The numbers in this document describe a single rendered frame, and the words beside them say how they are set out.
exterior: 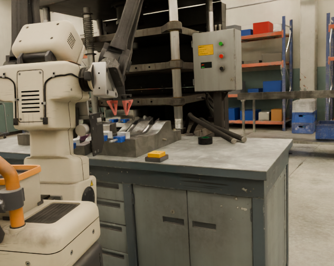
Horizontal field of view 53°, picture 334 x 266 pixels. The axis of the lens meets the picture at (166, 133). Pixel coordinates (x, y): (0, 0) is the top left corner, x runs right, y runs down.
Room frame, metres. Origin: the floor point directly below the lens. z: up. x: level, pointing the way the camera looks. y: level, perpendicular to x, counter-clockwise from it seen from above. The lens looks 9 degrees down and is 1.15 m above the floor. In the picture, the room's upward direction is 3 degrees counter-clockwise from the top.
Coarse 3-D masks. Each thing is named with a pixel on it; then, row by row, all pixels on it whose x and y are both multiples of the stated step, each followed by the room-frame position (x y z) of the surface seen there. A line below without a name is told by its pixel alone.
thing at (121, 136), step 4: (120, 132) 1.63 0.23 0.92; (124, 132) 1.62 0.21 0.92; (128, 132) 1.63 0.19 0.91; (116, 136) 1.60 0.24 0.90; (120, 136) 1.59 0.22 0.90; (124, 136) 1.60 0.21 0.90; (128, 136) 1.63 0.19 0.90; (112, 140) 1.55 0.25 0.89; (116, 140) 1.57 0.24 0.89; (120, 140) 1.58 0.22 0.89; (124, 140) 1.60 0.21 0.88
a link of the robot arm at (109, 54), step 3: (108, 51) 1.28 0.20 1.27; (111, 51) 1.29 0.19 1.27; (105, 54) 1.25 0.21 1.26; (108, 54) 1.26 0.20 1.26; (111, 54) 1.26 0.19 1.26; (114, 54) 1.28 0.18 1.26; (117, 54) 1.28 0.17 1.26; (120, 54) 1.29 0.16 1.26; (105, 57) 1.24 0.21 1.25; (111, 57) 1.25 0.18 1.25; (114, 57) 1.25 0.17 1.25; (117, 57) 1.26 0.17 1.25; (117, 60) 1.24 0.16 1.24
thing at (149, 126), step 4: (144, 116) 1.97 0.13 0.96; (136, 120) 1.96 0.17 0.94; (140, 120) 1.94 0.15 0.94; (144, 120) 1.96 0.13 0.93; (148, 120) 1.96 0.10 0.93; (156, 120) 1.88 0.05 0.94; (132, 124) 1.93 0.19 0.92; (136, 124) 1.96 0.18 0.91; (148, 124) 1.88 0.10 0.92; (152, 124) 1.92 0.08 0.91; (128, 128) 1.89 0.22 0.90; (132, 128) 1.89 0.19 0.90; (148, 128) 1.84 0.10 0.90; (140, 132) 1.81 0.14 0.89; (144, 132) 1.81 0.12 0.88
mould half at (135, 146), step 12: (132, 120) 2.01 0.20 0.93; (132, 132) 1.83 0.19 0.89; (156, 132) 1.77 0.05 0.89; (168, 132) 1.87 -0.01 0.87; (180, 132) 2.01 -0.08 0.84; (108, 144) 1.65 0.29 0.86; (120, 144) 1.62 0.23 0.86; (132, 144) 1.58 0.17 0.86; (144, 144) 1.64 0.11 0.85; (156, 144) 1.75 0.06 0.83; (168, 144) 1.87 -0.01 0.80; (120, 156) 1.62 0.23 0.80; (132, 156) 1.58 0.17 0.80
